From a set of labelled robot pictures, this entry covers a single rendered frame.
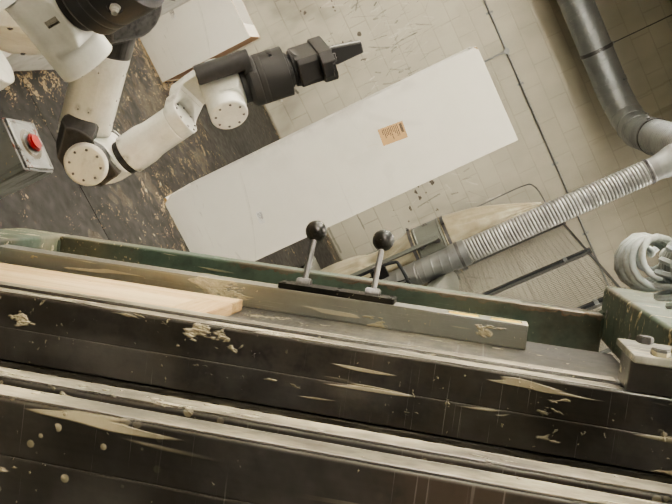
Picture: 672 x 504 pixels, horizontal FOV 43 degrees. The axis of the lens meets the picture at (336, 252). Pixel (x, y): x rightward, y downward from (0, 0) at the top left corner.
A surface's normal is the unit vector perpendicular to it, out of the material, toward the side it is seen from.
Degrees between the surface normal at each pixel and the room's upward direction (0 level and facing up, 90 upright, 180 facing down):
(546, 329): 90
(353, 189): 90
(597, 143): 90
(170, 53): 90
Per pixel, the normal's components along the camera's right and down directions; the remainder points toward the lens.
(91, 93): -0.03, 0.36
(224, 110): 0.32, 0.76
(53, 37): -0.16, 0.64
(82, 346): -0.18, 0.05
